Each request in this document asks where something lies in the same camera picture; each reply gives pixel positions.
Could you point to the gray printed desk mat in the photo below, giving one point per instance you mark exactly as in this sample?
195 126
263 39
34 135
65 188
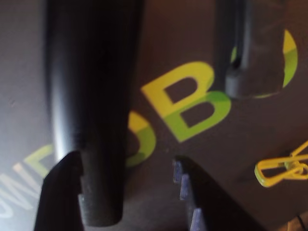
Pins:
216 144

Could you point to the black remote control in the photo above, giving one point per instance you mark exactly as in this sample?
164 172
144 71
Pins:
91 96

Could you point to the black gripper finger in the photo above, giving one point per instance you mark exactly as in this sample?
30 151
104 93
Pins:
216 209
60 192

